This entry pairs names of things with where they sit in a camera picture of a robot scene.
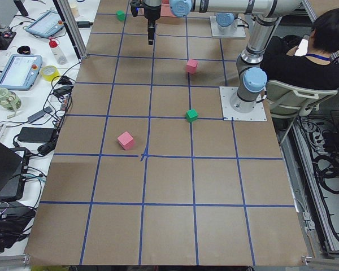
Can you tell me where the seated person in black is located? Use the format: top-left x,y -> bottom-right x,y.
260,8 -> 339,90

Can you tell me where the red capped squeeze bottle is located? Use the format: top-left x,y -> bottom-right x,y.
49,39 -> 67,65

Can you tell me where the grey office chair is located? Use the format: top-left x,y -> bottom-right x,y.
264,80 -> 339,145

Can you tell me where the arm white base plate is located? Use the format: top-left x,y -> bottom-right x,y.
210,16 -> 246,40
219,86 -> 267,121

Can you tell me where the pink plastic bin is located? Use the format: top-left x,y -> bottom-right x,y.
160,3 -> 174,17

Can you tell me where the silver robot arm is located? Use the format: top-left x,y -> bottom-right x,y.
215,12 -> 235,32
169,0 -> 300,113

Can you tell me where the yellow tape roll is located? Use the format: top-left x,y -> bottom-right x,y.
40,65 -> 60,82

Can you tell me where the black laptop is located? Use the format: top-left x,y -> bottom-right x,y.
0,143 -> 29,202

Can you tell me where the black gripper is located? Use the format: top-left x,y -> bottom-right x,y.
130,0 -> 162,45

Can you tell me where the teach pendant lower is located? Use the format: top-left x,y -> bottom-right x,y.
0,54 -> 42,91

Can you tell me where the green cube far corner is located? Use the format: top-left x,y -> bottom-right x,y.
116,10 -> 126,21

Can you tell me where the pink cube near arm base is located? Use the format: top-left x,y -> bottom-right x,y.
186,59 -> 198,75

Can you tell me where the teach pendant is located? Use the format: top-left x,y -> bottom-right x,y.
0,54 -> 42,91
25,11 -> 64,38

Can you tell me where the teach pendant upper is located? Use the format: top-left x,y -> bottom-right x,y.
25,11 -> 64,38

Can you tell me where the aluminium frame post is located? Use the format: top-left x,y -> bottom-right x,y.
53,0 -> 88,60

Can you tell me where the green cube centre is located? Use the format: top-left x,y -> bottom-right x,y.
185,108 -> 198,123

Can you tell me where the black power adapter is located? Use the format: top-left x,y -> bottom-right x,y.
18,127 -> 54,143

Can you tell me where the pink cube front left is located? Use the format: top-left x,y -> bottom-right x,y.
117,131 -> 135,150

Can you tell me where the green water bottle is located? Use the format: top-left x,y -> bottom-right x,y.
0,87 -> 21,119

